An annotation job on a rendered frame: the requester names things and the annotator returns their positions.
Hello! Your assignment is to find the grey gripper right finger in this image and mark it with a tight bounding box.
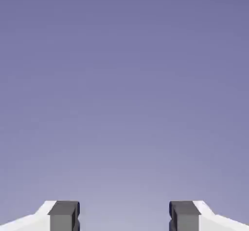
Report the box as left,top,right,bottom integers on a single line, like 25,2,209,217
168,200,249,231

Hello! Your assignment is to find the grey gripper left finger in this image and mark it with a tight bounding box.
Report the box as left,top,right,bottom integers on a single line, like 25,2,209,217
0,200,81,231

